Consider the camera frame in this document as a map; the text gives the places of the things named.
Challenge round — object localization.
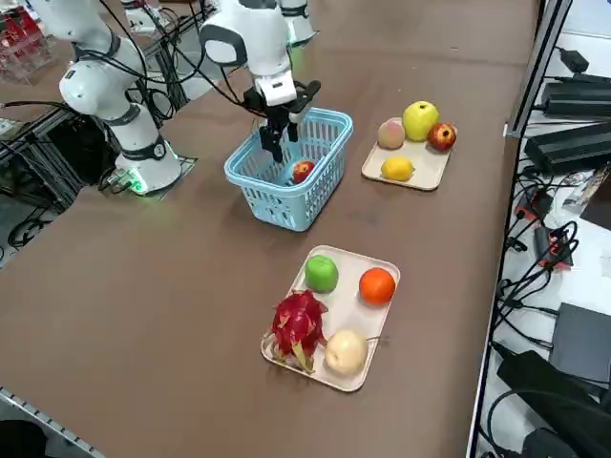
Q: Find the long black box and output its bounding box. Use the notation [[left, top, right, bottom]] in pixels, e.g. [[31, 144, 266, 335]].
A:
[[524, 121, 611, 172], [541, 73, 611, 118]]

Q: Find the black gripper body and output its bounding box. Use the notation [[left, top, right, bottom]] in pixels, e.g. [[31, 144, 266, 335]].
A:
[[242, 79, 322, 127]]

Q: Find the light blue plastic basket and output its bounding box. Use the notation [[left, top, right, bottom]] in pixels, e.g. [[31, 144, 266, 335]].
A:
[[223, 107, 354, 234]]

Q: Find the large yellow green pear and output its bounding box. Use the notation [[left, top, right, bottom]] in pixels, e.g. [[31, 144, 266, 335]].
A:
[[401, 100, 440, 143]]

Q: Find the large black equipment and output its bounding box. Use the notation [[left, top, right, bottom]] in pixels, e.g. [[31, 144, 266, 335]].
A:
[[495, 350, 611, 458]]

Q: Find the printed magazine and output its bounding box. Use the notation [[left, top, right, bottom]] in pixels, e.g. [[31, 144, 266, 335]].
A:
[[561, 164, 611, 211]]

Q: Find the green apple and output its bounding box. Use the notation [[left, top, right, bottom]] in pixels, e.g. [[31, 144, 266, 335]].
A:
[[304, 254, 340, 294]]

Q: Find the red dragon fruit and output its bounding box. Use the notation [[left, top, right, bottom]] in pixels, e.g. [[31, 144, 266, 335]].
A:
[[263, 288, 330, 375]]

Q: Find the black and red device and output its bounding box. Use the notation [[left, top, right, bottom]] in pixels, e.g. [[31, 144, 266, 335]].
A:
[[515, 188, 555, 221], [533, 227, 574, 271]]

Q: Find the aluminium table edge rail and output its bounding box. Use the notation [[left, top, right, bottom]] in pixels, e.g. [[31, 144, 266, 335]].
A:
[[0, 385, 106, 458]]

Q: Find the yellow lemon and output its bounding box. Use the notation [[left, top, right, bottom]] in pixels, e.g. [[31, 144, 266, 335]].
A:
[[380, 156, 415, 182]]

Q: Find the dark grey flat box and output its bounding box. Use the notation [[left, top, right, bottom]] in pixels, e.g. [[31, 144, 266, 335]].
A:
[[548, 302, 611, 383]]

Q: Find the orange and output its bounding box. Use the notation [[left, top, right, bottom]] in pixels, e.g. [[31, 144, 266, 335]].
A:
[[358, 267, 397, 306]]

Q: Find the aluminium frame post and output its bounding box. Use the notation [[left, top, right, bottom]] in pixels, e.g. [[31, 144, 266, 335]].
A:
[[504, 0, 574, 139]]

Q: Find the clear shelf with red packets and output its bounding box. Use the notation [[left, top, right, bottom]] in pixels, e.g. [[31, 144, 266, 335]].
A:
[[0, 9, 54, 83]]

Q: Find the small black power adapter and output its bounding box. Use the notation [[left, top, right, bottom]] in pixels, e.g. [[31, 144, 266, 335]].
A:
[[558, 47, 591, 73]]

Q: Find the pink green peach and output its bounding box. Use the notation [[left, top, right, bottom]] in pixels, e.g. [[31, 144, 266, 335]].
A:
[[376, 117, 407, 149]]

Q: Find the beige plastic tray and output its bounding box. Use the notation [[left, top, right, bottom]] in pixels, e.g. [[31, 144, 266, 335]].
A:
[[260, 245, 401, 394], [360, 137, 453, 193]]

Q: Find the red pomegranate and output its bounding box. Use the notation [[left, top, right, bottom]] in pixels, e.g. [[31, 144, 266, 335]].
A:
[[427, 123, 458, 152]]

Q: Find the small red apple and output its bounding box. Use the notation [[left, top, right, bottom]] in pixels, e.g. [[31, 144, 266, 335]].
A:
[[292, 160, 316, 185]]

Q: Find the pale beige pear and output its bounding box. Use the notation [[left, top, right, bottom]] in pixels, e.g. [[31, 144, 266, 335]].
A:
[[325, 328, 391, 379]]

